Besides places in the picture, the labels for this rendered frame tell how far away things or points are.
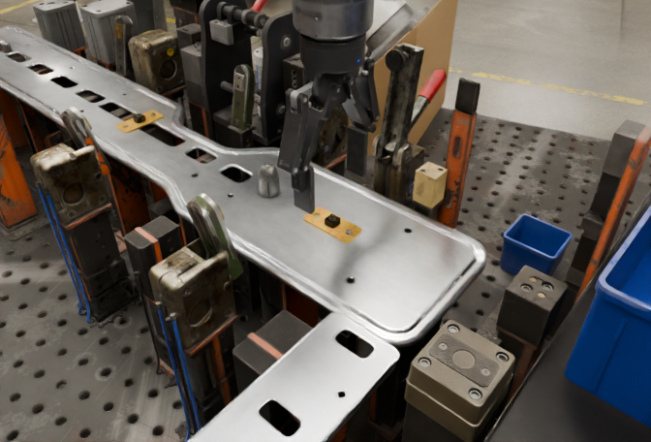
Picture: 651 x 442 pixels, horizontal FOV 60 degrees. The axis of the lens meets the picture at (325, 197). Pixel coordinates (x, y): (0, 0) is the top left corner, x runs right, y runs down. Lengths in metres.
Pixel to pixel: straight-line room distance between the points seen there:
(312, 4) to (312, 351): 0.37
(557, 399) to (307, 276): 0.32
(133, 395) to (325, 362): 0.46
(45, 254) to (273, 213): 0.65
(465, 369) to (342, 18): 0.37
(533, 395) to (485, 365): 0.06
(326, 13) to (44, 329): 0.81
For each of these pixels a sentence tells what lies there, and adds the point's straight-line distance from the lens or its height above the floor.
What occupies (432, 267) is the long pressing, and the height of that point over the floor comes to 1.00.
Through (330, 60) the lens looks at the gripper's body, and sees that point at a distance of 0.63.
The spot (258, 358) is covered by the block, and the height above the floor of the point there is 0.98.
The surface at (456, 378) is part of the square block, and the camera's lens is 0.56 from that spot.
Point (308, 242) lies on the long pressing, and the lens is 0.77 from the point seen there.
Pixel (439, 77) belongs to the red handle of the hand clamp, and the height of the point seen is 1.14.
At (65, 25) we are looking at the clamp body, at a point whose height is 1.01.
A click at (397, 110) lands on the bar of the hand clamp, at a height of 1.12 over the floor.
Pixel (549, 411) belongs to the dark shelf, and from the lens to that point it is 0.60.
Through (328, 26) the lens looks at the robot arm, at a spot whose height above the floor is 1.30.
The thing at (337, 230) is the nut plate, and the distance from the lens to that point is 0.79.
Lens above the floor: 1.51
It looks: 36 degrees down
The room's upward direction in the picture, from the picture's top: straight up
